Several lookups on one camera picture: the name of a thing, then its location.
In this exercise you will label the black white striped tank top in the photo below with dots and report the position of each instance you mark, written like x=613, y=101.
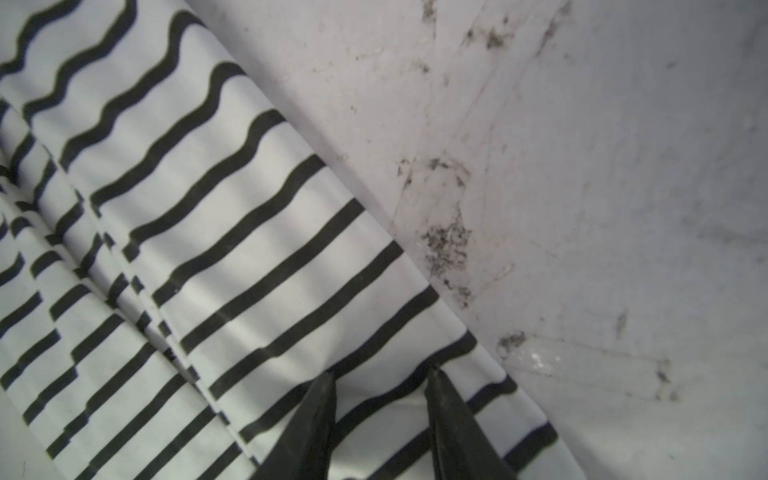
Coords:
x=178, y=266

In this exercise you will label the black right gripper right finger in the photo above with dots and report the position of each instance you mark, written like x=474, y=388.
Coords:
x=459, y=448

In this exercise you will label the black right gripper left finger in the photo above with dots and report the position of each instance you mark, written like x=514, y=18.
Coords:
x=303, y=450

